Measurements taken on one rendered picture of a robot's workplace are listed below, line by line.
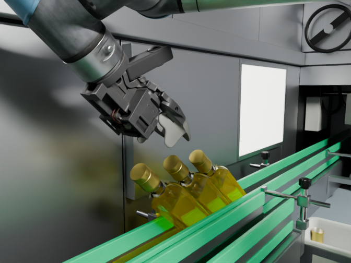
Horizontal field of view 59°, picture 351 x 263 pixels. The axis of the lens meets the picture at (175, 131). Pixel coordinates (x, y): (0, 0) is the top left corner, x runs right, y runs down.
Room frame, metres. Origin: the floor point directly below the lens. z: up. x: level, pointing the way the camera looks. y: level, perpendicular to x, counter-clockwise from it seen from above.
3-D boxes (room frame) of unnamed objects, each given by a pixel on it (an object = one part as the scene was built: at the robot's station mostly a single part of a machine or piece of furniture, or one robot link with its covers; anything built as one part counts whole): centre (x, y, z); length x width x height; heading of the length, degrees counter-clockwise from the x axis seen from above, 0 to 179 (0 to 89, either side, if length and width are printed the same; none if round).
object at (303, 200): (0.75, -0.30, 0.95); 0.17 x 0.03 x 0.12; 51
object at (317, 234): (0.87, -0.42, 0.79); 0.04 x 0.04 x 0.04
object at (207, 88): (1.02, -0.18, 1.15); 0.90 x 0.03 x 0.34; 141
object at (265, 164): (1.06, -0.29, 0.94); 0.07 x 0.04 x 0.13; 51
